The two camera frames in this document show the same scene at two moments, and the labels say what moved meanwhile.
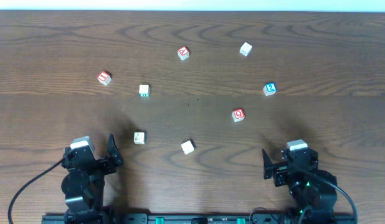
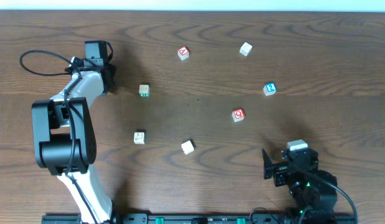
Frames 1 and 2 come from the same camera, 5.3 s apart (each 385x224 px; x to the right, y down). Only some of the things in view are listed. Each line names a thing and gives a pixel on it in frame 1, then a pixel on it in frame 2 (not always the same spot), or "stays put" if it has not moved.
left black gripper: x=97 y=162 to x=108 y=74
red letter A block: x=183 y=53 stays put
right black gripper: x=280 y=168 stays put
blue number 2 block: x=270 y=88 stays put
